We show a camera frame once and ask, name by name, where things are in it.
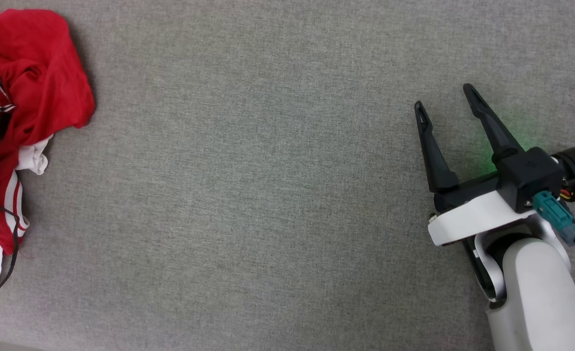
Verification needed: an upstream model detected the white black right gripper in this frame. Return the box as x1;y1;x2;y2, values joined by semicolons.
414;83;544;247

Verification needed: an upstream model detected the red and white jersey garment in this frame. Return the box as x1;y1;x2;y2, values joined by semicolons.
0;0;96;293

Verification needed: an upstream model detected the grey fabric sofa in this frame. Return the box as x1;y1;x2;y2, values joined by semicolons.
0;0;575;351

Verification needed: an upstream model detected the teal right camera cable connector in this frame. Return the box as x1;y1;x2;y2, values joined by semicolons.
533;191;575;247

